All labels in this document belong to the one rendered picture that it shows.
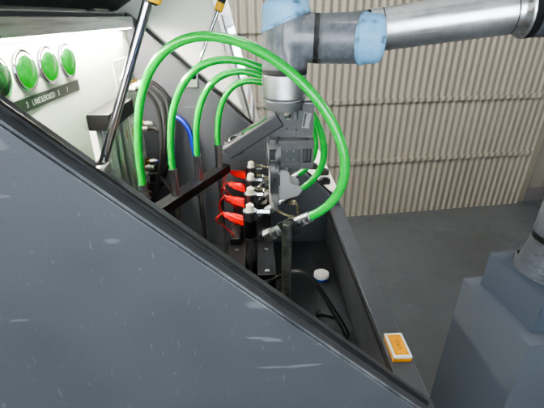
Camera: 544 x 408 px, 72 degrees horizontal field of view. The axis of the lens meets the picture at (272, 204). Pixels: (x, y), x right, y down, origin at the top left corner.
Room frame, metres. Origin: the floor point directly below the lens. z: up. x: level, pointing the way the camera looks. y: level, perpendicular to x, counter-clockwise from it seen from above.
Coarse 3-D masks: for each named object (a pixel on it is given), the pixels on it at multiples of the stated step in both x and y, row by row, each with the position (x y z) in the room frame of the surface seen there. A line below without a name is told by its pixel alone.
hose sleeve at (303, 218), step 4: (308, 212) 0.53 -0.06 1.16; (296, 216) 0.54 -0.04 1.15; (300, 216) 0.53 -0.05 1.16; (304, 216) 0.52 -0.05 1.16; (308, 216) 0.52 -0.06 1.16; (296, 220) 0.53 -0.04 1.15; (300, 220) 0.52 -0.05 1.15; (304, 220) 0.52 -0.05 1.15; (308, 220) 0.52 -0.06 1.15; (312, 220) 0.52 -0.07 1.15; (300, 224) 0.52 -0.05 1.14; (304, 224) 0.52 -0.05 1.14; (272, 228) 0.55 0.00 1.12; (276, 228) 0.54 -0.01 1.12; (272, 232) 0.54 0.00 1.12; (276, 232) 0.54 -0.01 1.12; (280, 232) 0.54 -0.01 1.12; (276, 236) 0.54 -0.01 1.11
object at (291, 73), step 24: (168, 48) 0.60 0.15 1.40; (240, 48) 0.56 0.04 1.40; (264, 48) 0.55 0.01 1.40; (144, 72) 0.62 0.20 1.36; (288, 72) 0.53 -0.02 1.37; (144, 96) 0.63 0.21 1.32; (312, 96) 0.52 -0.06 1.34; (336, 120) 0.51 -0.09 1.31; (336, 144) 0.51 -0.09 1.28; (336, 192) 0.51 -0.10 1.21; (312, 216) 0.52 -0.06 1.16
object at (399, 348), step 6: (384, 336) 0.47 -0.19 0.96; (390, 336) 0.46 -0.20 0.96; (396, 336) 0.46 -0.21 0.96; (390, 342) 0.45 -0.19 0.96; (396, 342) 0.45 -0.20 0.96; (402, 342) 0.45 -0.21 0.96; (396, 348) 0.44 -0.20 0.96; (402, 348) 0.44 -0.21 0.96; (390, 354) 0.43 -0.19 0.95; (396, 354) 0.43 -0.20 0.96; (402, 354) 0.43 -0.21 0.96; (408, 354) 0.43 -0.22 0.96; (396, 360) 0.42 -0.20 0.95; (402, 360) 0.42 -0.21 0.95; (408, 360) 0.42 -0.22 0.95
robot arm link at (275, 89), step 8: (264, 80) 0.64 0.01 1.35; (272, 80) 0.63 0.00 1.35; (280, 80) 0.62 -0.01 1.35; (288, 80) 0.62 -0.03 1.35; (264, 88) 0.64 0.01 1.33; (272, 88) 0.63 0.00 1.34; (280, 88) 0.62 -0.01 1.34; (288, 88) 0.62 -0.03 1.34; (296, 88) 0.63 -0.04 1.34; (264, 96) 0.64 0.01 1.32; (272, 96) 0.63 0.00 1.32; (280, 96) 0.62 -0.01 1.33; (288, 96) 0.62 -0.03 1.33; (296, 96) 0.63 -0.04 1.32; (304, 96) 0.64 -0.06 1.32
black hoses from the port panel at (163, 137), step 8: (152, 80) 0.94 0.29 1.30; (136, 88) 0.84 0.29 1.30; (152, 88) 0.89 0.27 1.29; (160, 88) 0.93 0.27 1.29; (152, 96) 0.85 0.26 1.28; (160, 96) 0.89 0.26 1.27; (168, 96) 0.94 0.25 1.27; (168, 104) 0.93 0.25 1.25; (168, 112) 0.93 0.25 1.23; (160, 120) 0.85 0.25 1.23; (152, 128) 0.89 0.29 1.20; (160, 128) 0.84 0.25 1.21; (160, 136) 0.84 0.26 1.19; (160, 144) 0.84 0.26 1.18; (160, 152) 0.84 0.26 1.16; (160, 160) 0.83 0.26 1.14; (160, 168) 0.84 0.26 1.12; (160, 176) 0.84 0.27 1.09; (152, 184) 0.92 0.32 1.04; (160, 184) 0.88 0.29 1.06; (168, 184) 0.84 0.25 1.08; (152, 200) 0.83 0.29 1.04
